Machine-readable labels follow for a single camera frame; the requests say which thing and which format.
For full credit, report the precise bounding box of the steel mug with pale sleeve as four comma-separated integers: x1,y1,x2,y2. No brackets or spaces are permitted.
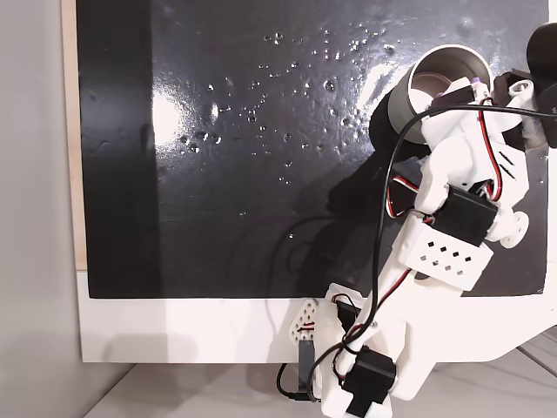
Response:
386,44,495,147

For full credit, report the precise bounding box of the black glossy table mat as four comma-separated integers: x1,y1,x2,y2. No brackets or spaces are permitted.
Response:
75,0,550,300

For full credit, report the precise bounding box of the beige wooden board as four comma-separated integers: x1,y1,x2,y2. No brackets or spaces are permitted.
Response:
60,0,90,272

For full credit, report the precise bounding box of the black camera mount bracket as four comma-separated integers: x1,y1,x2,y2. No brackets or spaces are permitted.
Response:
493,71,536,105

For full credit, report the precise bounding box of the red white black servo wire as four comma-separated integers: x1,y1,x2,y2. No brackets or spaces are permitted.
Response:
386,97,515,219

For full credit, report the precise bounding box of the black oval camera box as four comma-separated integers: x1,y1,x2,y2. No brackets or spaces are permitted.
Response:
525,21,557,150

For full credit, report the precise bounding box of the black cable with plug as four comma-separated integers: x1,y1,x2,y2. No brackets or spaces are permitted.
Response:
276,361,317,404

